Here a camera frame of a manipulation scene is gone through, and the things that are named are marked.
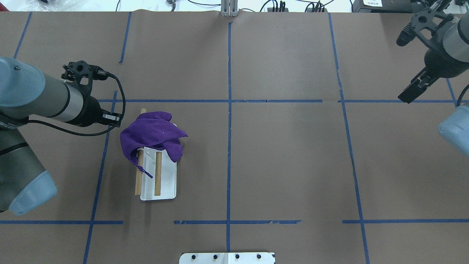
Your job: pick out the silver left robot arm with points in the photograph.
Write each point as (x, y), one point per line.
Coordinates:
(33, 103)

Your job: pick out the aluminium frame post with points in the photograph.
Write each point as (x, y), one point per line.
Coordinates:
(229, 8)

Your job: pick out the purple towel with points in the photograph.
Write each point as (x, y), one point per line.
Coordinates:
(153, 130)

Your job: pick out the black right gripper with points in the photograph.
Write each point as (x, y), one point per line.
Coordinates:
(440, 65)

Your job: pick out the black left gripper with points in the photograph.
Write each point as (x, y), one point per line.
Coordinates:
(92, 112)

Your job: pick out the white pedestal column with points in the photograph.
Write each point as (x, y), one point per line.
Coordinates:
(228, 258)

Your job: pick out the white wooden towel rack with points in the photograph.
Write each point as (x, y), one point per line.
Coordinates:
(158, 164)

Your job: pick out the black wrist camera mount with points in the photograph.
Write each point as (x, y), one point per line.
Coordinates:
(429, 26)
(81, 76)

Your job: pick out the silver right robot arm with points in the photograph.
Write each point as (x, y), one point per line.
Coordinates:
(447, 40)

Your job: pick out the black box device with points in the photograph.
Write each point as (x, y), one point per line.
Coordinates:
(382, 6)

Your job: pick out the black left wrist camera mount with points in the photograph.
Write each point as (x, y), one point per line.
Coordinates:
(81, 76)

